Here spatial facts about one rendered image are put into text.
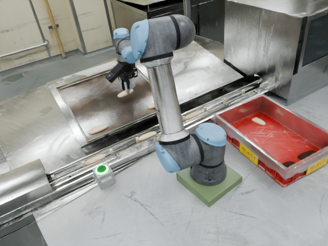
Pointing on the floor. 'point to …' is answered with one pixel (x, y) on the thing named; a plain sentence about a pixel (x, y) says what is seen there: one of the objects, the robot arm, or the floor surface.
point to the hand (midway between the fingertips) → (124, 91)
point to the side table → (165, 215)
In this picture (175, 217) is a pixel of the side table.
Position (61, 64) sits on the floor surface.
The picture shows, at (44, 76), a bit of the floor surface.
